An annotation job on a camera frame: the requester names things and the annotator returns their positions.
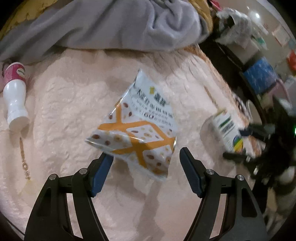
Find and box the green white medicine box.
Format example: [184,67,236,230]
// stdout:
[211,109,244,154]

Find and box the white orange snack bag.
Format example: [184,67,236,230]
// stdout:
[86,70,178,180]

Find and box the beige trash bin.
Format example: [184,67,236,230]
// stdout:
[246,100,262,125]

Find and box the blue storage box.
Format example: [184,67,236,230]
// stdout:
[243,57,278,95]

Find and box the white plastic bag on chair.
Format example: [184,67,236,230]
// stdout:
[215,8,253,49]

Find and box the pink quilted bed cover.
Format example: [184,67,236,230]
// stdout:
[0,45,266,241]

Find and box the white bottle pink cap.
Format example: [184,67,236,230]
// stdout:
[3,62,30,132]

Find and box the grey folded blanket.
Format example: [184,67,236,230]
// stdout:
[1,1,211,64]

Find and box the pink small pouch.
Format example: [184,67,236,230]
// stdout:
[0,62,8,92]

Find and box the yellow embroidered pillow cover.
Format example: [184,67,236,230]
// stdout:
[1,1,213,38]

